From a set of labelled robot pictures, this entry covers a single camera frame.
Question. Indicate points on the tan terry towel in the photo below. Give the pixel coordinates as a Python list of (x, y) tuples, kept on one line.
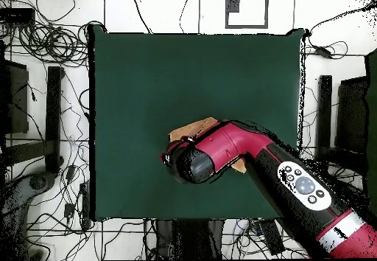
[(191, 129)]

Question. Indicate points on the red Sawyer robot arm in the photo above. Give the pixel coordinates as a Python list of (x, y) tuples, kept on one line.
[(226, 143)]

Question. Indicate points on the dark flat monitor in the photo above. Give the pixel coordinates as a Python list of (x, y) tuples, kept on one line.
[(16, 95)]

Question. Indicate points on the dark green table cloth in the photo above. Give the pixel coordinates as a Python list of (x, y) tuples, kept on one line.
[(147, 81)]

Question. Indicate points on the narrow black power strip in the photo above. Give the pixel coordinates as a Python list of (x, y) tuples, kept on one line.
[(85, 205)]

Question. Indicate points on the small black power adapter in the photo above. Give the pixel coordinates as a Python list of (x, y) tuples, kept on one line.
[(69, 210)]

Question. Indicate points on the grey office chair base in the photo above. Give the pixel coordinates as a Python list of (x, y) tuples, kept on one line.
[(17, 196)]

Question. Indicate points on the black rectangular box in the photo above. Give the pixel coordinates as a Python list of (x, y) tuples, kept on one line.
[(16, 15)]

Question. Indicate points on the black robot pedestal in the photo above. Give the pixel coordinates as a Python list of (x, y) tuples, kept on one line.
[(188, 237)]

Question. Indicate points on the black stand frame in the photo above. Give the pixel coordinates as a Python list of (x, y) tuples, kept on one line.
[(54, 110), (324, 110)]

